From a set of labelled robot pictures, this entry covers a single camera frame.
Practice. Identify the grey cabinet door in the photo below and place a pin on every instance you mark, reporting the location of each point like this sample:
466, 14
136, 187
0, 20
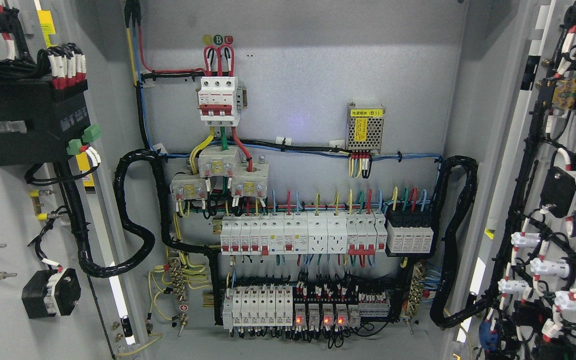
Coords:
508, 289
92, 331

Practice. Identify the white socket breaker row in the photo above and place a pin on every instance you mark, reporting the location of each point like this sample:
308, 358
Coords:
304, 233

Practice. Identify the grey current transformer middle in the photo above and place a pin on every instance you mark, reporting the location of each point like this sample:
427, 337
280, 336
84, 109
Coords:
214, 161

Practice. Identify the metal mesh power supply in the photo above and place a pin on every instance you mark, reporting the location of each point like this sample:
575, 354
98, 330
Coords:
365, 125

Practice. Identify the red white main breaker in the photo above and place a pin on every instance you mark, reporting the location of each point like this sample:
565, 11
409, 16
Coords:
218, 101

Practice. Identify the grey current transformer left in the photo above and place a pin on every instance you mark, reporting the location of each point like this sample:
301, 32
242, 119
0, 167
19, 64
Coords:
190, 187

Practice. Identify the lower white breaker row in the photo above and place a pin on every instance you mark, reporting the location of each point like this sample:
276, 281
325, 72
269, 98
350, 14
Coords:
258, 307

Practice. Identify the black white surge protector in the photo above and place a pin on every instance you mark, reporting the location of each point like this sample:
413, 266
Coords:
409, 234

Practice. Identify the relay row with red leds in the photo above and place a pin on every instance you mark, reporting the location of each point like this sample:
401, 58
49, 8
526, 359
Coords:
334, 303

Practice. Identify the brass ground terminal bar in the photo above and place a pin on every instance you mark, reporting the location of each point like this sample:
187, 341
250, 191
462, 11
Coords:
177, 279

